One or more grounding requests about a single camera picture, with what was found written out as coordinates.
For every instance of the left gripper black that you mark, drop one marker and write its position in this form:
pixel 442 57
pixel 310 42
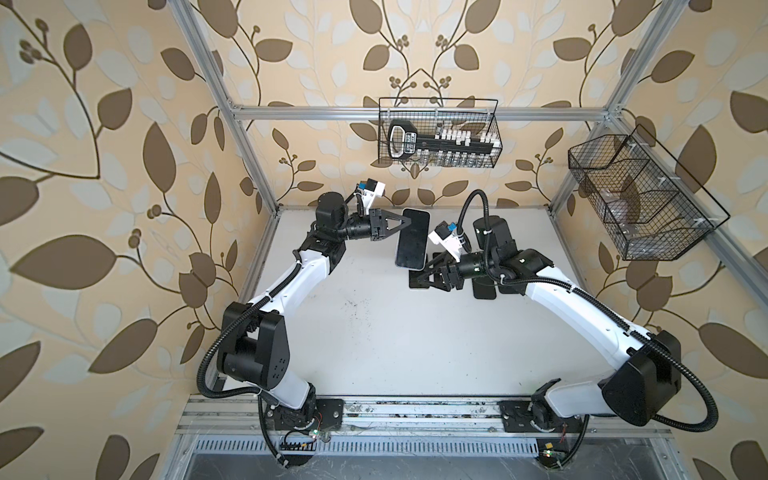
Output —
pixel 377 216

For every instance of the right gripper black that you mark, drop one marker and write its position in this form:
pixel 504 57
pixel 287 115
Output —
pixel 443 270

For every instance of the phone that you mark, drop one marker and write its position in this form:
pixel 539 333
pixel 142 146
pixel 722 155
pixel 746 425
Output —
pixel 412 240
pixel 418 280

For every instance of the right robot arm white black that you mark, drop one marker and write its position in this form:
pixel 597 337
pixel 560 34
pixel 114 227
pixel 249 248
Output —
pixel 647 380

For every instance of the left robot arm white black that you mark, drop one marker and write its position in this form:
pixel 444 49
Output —
pixel 252 354

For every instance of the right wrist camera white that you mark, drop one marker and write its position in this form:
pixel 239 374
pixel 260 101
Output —
pixel 453 241

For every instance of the back wire basket black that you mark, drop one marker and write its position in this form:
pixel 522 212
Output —
pixel 474 114

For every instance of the wire basket black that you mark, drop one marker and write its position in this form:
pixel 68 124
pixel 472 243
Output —
pixel 653 207
pixel 474 114

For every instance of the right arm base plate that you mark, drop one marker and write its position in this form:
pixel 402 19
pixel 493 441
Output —
pixel 519 416

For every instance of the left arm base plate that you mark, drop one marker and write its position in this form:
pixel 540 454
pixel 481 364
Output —
pixel 323 414

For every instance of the right wire basket black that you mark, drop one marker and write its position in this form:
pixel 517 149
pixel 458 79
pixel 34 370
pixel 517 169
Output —
pixel 653 207

